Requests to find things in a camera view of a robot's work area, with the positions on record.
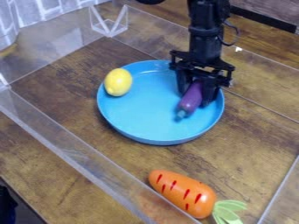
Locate yellow toy lemon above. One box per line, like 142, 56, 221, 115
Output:
104, 68, 133, 96

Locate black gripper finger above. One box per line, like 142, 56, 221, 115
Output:
176, 69, 192, 95
200, 78, 229, 107

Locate clear acrylic enclosure wall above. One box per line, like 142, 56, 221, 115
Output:
0, 0, 299, 224

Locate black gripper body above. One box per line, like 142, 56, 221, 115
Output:
169, 25, 234, 81

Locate blue round tray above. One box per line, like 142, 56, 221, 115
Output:
97, 60, 224, 145

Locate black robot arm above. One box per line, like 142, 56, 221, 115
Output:
169, 0, 234, 107

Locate orange toy carrot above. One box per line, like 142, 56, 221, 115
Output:
148, 170, 246, 224

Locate purple toy eggplant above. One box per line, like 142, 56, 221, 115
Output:
174, 81, 202, 121

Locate clear acrylic corner bracket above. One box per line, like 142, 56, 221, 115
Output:
88, 6, 128, 38

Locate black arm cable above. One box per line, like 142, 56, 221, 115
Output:
217, 20, 240, 47

